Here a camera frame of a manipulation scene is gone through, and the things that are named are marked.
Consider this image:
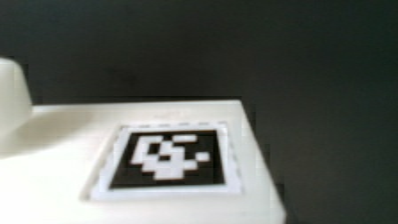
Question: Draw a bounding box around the white drawer tray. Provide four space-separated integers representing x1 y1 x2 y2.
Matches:
0 100 286 224

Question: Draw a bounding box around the white drawer cabinet box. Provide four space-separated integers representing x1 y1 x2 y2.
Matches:
0 58 32 158

